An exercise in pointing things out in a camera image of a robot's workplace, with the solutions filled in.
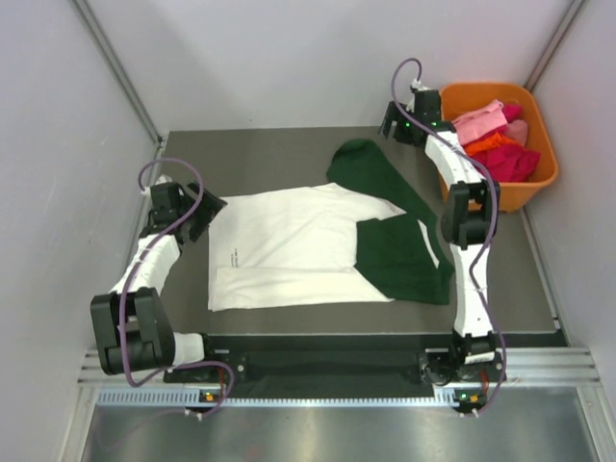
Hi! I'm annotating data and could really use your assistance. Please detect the white and green t shirt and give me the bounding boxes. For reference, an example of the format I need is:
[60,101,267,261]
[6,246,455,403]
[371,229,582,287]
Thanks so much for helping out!
[208,139,454,312]

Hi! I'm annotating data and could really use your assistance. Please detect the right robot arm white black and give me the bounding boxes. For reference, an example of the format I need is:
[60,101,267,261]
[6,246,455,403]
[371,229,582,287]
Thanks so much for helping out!
[379,84,500,381]

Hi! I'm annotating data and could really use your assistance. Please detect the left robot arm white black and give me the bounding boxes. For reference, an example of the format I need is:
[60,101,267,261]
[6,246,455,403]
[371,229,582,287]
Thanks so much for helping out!
[90,175,227,382]

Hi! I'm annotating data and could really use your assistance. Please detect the pink t shirt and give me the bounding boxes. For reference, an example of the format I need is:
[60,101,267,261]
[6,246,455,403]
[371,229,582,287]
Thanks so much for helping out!
[452,99,507,145]

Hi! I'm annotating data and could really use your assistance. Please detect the orange plastic laundry basket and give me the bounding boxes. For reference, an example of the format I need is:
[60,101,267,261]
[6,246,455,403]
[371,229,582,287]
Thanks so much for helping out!
[440,82,559,213]

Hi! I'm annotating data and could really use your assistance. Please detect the orange t shirt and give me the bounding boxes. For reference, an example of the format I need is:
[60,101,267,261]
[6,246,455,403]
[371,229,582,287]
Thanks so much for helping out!
[464,132,506,157]

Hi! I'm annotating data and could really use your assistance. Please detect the red t shirt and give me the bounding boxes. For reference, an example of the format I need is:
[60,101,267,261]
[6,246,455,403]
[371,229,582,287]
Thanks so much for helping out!
[472,104,540,183]

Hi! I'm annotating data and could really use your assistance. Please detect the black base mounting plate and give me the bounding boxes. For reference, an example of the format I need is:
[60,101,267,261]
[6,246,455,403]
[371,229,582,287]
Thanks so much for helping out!
[163,332,468,398]

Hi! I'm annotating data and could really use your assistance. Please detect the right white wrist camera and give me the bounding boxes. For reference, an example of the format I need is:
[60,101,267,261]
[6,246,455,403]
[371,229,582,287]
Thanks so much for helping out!
[409,79,431,95]

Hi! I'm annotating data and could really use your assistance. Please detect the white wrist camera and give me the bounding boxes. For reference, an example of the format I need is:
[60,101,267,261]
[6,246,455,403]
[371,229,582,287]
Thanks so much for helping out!
[141,175,173,196]
[409,79,431,95]

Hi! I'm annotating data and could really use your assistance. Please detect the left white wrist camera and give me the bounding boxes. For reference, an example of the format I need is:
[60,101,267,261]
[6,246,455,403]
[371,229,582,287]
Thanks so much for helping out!
[141,175,173,196]

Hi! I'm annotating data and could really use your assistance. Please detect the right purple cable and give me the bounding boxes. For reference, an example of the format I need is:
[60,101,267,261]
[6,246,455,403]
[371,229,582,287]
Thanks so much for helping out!
[390,58,507,418]

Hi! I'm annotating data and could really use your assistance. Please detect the grey slotted cable duct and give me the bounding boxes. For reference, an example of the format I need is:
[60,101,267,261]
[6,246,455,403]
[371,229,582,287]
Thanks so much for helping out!
[96,388,481,409]

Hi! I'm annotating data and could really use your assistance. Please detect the aluminium frame rail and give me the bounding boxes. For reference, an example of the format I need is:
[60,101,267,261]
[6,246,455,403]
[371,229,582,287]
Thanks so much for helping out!
[77,347,601,388]

